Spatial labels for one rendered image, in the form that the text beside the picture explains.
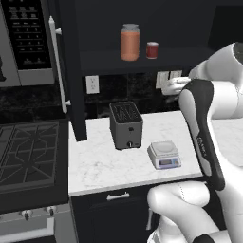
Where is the silver microwave oven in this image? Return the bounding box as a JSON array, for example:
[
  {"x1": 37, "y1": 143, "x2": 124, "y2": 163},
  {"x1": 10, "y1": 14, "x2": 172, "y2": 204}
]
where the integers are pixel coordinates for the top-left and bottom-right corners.
[{"x1": 0, "y1": 0, "x2": 57, "y2": 88}]

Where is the white cabinet door handle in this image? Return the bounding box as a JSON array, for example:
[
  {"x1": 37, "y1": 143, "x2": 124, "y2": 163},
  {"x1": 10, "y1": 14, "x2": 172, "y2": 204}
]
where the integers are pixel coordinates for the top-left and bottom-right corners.
[{"x1": 47, "y1": 16, "x2": 71, "y2": 115}]

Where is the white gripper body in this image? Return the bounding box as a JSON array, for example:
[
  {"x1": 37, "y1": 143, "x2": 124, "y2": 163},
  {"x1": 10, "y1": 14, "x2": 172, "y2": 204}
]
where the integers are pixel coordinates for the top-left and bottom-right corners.
[{"x1": 160, "y1": 76, "x2": 192, "y2": 96}]

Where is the small red jar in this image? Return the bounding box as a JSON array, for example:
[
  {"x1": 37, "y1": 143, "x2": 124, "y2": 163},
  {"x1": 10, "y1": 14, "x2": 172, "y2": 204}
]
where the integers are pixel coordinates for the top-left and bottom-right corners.
[{"x1": 145, "y1": 41, "x2": 159, "y2": 60}]

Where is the white drawer handle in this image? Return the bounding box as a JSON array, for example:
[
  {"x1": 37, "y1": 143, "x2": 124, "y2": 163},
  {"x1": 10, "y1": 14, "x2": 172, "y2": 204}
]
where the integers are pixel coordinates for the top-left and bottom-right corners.
[{"x1": 105, "y1": 191, "x2": 131, "y2": 202}]

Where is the silver stove knob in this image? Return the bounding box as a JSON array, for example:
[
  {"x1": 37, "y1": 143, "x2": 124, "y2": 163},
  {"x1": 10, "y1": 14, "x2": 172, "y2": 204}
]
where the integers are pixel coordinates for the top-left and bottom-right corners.
[
  {"x1": 45, "y1": 205, "x2": 58, "y2": 218},
  {"x1": 21, "y1": 210, "x2": 34, "y2": 222}
]

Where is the grey toaster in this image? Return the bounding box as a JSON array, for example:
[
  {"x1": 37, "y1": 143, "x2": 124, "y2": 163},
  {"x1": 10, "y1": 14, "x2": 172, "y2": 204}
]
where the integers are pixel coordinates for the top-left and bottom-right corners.
[{"x1": 109, "y1": 101, "x2": 144, "y2": 151}]

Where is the black gas hob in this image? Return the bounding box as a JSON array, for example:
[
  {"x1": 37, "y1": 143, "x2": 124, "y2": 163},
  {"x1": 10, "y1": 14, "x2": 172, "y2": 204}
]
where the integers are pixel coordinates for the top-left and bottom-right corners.
[{"x1": 0, "y1": 119, "x2": 70, "y2": 215}]

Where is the white base cabinet handle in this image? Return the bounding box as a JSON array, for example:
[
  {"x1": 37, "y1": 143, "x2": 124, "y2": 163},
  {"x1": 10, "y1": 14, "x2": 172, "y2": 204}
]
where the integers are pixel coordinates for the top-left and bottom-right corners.
[{"x1": 145, "y1": 208, "x2": 154, "y2": 232}]

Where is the white light switch plate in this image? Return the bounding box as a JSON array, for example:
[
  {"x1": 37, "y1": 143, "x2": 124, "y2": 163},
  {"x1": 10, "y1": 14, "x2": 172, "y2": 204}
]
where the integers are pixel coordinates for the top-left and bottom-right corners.
[{"x1": 155, "y1": 69, "x2": 183, "y2": 90}]

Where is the silver oven door handle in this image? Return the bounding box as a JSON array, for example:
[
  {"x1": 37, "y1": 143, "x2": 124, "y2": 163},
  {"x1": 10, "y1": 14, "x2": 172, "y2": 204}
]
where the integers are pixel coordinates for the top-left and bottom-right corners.
[{"x1": 0, "y1": 217, "x2": 55, "y2": 243}]

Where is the white wall outlet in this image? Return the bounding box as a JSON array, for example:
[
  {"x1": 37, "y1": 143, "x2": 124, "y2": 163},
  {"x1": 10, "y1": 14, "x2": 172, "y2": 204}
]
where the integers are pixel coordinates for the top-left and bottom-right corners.
[{"x1": 85, "y1": 75, "x2": 101, "y2": 95}]

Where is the dark drawer front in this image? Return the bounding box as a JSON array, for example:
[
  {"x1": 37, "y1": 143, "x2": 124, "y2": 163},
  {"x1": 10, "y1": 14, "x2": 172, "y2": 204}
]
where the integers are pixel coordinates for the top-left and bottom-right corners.
[{"x1": 70, "y1": 184, "x2": 159, "y2": 211}]

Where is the dark base cabinet door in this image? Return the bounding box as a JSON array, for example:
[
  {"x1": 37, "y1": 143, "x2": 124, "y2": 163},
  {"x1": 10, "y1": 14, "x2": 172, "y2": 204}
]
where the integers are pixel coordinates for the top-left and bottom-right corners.
[{"x1": 89, "y1": 202, "x2": 154, "y2": 243}]

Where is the dark wall cabinet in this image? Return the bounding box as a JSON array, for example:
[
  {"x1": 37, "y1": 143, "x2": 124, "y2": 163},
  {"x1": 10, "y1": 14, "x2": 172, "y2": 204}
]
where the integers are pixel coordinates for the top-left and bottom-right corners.
[{"x1": 74, "y1": 0, "x2": 243, "y2": 77}]

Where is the orange honey bottle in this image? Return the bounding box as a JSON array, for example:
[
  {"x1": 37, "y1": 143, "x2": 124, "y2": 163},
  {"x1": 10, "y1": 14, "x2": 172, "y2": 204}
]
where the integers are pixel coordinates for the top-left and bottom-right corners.
[{"x1": 120, "y1": 23, "x2": 141, "y2": 62}]

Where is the white digital scale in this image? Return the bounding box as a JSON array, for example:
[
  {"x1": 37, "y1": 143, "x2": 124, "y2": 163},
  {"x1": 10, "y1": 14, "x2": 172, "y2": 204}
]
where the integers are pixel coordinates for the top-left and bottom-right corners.
[{"x1": 147, "y1": 140, "x2": 182, "y2": 171}]

